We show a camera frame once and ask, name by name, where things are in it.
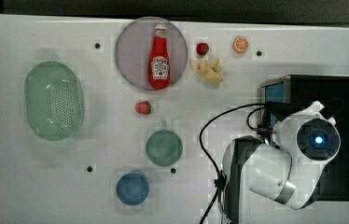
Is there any black toaster oven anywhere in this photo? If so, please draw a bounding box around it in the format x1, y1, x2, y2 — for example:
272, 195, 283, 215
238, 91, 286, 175
260, 75, 349, 202

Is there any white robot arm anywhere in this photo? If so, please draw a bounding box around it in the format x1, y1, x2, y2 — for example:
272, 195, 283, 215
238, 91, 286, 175
218, 101, 342, 224

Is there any green cup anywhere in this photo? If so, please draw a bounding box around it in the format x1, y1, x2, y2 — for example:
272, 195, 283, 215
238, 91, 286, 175
146, 120, 184, 167

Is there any yellow ginger root toy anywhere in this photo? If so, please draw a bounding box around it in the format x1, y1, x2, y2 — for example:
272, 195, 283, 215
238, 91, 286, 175
189, 59, 223, 83

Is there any red ketchup bottle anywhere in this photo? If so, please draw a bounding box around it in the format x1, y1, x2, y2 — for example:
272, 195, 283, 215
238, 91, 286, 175
147, 23, 170, 90

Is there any small red strawberry toy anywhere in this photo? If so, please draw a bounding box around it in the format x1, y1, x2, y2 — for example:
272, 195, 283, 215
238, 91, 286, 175
196, 43, 210, 56

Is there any grey round plate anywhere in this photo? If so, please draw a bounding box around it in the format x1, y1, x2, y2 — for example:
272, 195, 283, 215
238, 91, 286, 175
115, 17, 188, 91

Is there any blue bowl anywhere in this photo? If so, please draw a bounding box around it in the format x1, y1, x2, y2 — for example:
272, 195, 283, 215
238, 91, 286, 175
116, 173, 149, 206

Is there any orange slice toy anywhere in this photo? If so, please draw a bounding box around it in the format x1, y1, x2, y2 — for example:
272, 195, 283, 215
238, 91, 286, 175
232, 36, 249, 53

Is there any green perforated colander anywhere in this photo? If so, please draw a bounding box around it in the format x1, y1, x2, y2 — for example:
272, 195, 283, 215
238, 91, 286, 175
24, 62, 84, 141

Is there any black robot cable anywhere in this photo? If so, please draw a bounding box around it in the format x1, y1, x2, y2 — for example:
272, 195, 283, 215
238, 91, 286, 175
198, 102, 276, 224

